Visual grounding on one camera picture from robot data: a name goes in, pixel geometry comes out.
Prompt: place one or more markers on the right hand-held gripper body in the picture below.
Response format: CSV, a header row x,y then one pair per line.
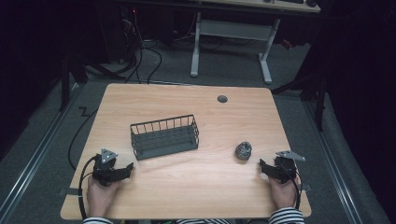
x,y
288,166

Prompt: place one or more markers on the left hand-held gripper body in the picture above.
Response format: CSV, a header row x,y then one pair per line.
x,y
104,168

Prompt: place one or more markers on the grey steel wool scrubber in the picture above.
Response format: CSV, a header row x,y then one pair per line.
x,y
243,151

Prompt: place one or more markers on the person's right hand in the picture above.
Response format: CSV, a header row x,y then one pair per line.
x,y
283,194

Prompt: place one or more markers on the person's left hand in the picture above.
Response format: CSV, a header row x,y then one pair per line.
x,y
101,197

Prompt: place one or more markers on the grey tape strip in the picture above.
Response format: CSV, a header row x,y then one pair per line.
x,y
305,187
69,191

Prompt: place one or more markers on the black metal stand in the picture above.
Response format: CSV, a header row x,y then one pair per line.
x,y
317,99
67,81

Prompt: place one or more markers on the person's striped shirt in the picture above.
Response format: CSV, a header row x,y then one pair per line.
x,y
204,221

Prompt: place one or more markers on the grey floor rail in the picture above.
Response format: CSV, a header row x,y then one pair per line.
x,y
34,158
336,168

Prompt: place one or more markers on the white metal frame desk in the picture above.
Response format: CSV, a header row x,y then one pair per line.
x,y
236,31

